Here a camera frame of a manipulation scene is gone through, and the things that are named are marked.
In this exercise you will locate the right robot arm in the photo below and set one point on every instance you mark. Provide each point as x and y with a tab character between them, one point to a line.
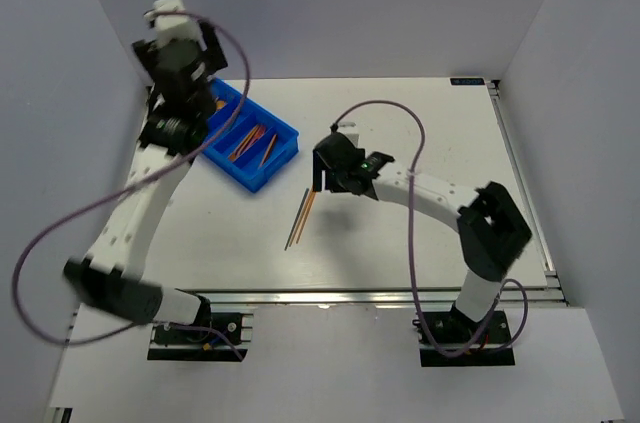
492	231

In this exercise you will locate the red-orange plastic fork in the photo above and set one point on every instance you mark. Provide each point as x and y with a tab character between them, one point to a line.
256	134

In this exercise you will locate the orange fork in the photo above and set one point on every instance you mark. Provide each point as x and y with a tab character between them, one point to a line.
231	156
240	150

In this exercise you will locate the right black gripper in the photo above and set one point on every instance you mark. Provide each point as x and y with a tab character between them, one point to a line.
318	168

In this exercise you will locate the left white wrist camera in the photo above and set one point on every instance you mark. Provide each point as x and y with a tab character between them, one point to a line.
167	19

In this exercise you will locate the right table logo sticker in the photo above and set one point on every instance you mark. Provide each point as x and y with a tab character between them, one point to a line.
467	81

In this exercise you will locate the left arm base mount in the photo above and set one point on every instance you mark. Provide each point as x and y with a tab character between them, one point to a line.
221	333

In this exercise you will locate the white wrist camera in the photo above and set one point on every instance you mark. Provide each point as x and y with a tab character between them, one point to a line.
167	19
349	130

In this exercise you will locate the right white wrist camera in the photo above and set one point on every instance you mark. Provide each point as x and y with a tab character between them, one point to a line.
349	130

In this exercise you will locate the orange chopstick long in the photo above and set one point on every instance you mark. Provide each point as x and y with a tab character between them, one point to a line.
305	216

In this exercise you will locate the orange chopstick crossing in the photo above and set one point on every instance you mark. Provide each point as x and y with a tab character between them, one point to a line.
298	223

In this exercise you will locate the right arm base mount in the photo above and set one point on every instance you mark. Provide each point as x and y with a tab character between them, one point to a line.
451	335

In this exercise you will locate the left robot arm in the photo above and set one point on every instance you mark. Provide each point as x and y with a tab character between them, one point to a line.
109	277

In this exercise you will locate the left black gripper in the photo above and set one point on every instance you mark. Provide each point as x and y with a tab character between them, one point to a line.
215	60

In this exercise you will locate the red-orange chopstick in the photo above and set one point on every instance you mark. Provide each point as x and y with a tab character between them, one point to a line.
268	150

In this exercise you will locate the dark green chopstick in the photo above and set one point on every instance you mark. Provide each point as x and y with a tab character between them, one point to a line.
297	218

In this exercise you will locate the blue divided plastic tray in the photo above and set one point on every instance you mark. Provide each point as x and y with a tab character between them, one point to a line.
254	144

